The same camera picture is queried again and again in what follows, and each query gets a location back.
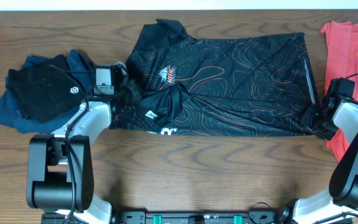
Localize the black orange-patterned t-shirt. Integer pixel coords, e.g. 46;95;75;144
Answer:
112;19;318;137

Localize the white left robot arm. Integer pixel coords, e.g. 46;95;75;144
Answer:
26;62;141;224

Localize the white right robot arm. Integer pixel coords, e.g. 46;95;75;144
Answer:
282;96;358;223

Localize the red t-shirt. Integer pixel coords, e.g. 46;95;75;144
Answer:
319;21;358;222

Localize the black folded polo shirt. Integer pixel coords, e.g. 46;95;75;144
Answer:
6;55;85;123

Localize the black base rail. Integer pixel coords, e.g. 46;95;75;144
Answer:
40;202;354;224

